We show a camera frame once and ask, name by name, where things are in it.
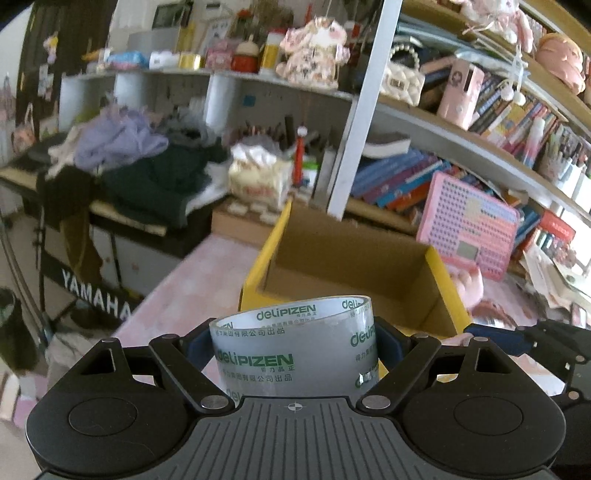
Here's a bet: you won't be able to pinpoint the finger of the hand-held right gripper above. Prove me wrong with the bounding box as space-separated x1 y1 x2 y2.
463 323 583 403
515 319 591 365

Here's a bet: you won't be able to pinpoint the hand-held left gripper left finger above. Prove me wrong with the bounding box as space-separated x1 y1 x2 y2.
69 318 237 414

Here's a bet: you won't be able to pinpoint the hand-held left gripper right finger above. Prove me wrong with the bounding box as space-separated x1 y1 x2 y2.
355 316 519 414

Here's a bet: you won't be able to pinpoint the clear tape roll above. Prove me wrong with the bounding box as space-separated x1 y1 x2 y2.
210 295 382 408

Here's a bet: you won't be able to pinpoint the yellow cardboard box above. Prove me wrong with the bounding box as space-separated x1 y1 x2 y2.
239 199 474 342

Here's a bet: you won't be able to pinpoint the pink plush toy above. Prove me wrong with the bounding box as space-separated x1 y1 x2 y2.
450 268 485 309

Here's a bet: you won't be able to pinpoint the stack of loose papers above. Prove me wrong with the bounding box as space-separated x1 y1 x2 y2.
519 242 591 319

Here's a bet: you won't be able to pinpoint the pink printed desk mat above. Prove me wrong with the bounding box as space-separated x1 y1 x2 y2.
46 231 591 402

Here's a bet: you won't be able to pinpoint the red printed box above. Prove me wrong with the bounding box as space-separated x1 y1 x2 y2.
537 210 578 243

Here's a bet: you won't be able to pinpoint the row of blue books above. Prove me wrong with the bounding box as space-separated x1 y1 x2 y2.
512 203 543 252

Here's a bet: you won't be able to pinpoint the pink learning tablet toy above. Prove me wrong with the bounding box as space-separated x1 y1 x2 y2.
416 172 521 282

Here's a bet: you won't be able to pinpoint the black electric keyboard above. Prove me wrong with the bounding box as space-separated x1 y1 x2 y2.
36 217 141 326

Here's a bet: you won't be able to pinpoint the row of upright books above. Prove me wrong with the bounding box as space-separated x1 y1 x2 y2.
350 150 455 214

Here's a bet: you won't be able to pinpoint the dark green cloth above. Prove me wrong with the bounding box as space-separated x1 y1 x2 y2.
100 147 220 228

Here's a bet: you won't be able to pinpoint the white pen holders with pens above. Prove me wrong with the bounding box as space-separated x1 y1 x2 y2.
537 131 591 201

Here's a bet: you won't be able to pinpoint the crumpled plastic tissue bag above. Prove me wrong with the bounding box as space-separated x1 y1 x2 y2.
228 141 295 209

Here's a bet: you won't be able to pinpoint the grey lying book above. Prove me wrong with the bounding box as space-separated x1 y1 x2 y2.
364 133 413 158

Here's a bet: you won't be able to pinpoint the red tube bottle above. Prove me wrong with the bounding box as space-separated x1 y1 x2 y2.
292 127 308 186

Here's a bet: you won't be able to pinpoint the row of thin colourful books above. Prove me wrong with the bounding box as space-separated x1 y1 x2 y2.
470 76 560 155

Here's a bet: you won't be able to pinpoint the purple cloth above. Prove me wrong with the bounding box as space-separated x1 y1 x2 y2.
73 105 170 172

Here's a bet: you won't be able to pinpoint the white bookshelf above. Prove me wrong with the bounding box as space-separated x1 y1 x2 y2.
58 0 591 241

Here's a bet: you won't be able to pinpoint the white hanging pompoms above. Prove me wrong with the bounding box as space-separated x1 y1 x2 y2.
500 46 528 106

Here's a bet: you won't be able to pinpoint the pink box with round window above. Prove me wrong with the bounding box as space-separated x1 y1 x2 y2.
436 58 485 131

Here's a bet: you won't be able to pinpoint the white quilted handbag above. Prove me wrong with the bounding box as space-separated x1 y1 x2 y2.
382 44 426 108

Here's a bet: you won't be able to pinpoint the peach plush toy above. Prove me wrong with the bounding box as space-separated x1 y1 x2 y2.
534 32 586 95

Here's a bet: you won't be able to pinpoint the red round doll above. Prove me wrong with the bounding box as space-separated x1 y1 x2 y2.
230 34 260 73

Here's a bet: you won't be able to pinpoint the floral doll dress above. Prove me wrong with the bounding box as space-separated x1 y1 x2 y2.
276 17 350 90

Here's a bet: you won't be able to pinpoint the yellow white cylinder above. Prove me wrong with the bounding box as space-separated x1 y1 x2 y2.
259 28 288 75

